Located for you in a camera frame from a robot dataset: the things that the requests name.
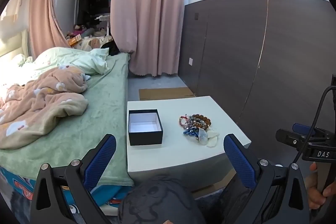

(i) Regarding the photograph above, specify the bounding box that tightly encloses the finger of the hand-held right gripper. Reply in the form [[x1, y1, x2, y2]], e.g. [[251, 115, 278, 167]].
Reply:
[[276, 129, 310, 147], [293, 123, 327, 138]]

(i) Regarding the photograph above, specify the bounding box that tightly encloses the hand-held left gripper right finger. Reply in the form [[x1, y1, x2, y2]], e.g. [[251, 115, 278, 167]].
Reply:
[[223, 134, 313, 224]]

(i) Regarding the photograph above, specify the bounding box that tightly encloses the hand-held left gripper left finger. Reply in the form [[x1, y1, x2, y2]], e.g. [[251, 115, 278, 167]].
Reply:
[[30, 134, 117, 224]]

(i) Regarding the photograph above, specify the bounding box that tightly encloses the black jewelry box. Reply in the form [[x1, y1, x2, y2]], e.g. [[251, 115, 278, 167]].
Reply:
[[127, 109, 164, 146]]

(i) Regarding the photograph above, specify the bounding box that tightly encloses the pile of bracelets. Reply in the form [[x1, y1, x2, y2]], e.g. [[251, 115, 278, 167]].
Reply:
[[179, 114, 211, 138]]

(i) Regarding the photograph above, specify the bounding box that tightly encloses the person's right hand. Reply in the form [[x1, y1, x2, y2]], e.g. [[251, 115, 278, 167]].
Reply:
[[305, 162, 336, 210]]

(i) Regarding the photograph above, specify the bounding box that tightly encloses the bed with green sheet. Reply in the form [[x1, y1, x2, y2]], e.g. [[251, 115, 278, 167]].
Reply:
[[0, 52, 135, 188]]

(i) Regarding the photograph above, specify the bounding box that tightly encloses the white low table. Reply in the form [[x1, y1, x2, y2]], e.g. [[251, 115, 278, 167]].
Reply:
[[127, 96, 252, 194]]

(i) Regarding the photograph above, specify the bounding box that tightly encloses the beige patterned blanket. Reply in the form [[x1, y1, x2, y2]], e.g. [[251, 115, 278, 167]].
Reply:
[[0, 67, 89, 150]]

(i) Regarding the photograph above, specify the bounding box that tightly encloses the cartoon printed bed base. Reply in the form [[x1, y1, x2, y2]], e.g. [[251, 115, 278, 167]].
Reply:
[[0, 164, 128, 215]]

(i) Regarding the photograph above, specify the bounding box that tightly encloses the flat cardboard sheet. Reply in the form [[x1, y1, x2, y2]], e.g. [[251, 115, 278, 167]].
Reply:
[[138, 87, 196, 101]]

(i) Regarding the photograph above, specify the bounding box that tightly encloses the light green pillow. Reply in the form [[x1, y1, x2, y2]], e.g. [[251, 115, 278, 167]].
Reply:
[[17, 47, 111, 76]]

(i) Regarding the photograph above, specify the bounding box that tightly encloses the black cloth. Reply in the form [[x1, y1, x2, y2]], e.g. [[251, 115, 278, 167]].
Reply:
[[100, 41, 121, 57]]

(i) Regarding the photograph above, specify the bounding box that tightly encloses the pile of stuffed toys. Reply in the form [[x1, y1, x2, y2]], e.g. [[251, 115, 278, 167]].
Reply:
[[65, 25, 114, 52]]

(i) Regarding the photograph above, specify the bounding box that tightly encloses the white drying rack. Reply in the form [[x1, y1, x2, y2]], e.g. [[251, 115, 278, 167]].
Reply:
[[94, 12, 112, 38]]

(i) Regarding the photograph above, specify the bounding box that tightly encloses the cream bed headboard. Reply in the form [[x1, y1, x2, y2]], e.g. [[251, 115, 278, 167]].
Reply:
[[0, 29, 30, 58]]

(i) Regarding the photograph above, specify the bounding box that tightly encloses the pink curtain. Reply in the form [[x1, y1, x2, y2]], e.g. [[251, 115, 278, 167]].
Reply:
[[28, 0, 71, 60], [110, 0, 188, 77]]

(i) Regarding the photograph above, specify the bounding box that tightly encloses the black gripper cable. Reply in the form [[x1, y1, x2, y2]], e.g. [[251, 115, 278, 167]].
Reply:
[[291, 86, 336, 165]]

